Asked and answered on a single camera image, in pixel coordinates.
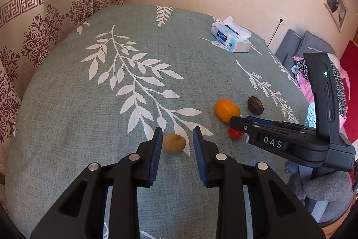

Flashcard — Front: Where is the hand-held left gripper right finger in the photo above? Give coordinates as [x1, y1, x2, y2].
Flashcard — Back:
[192, 126, 325, 239]

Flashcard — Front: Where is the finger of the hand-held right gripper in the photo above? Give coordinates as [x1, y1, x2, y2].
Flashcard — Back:
[245, 116, 317, 131]
[229, 115, 317, 136]

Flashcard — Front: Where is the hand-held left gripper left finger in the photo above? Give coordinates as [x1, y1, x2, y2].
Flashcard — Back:
[30, 126, 163, 239]

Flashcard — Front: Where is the small red tomato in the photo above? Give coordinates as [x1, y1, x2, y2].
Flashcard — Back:
[227, 127, 244, 140]

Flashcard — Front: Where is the golden brown kiwi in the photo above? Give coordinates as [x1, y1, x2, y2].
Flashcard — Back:
[163, 134, 186, 154]

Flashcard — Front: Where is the light blue lace bowl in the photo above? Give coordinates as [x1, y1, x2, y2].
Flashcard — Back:
[306, 102, 317, 127]

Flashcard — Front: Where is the person's right forearm grey sleeve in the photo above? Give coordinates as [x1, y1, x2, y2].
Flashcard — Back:
[285, 160, 354, 225]

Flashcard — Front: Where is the small dark avocado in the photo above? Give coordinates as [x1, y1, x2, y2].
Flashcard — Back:
[247, 96, 264, 115]

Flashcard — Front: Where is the yellow orange citrus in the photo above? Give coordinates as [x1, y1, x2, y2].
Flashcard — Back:
[215, 98, 241, 124]

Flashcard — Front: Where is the pink cloth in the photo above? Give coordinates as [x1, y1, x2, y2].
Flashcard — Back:
[292, 57, 317, 103]

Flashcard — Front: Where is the red cloth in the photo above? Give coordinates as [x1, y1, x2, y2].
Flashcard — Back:
[340, 40, 358, 133]

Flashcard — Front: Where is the blue white tissue box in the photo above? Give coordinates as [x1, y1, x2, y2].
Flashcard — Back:
[210, 16, 252, 53]

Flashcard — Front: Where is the beige patterned curtain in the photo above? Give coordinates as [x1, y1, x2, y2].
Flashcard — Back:
[0, 0, 135, 200]

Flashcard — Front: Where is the black power cable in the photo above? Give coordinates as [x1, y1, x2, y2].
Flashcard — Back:
[267, 21, 281, 47]

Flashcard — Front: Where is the framed wall picture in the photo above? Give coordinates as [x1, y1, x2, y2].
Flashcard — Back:
[324, 0, 349, 32]

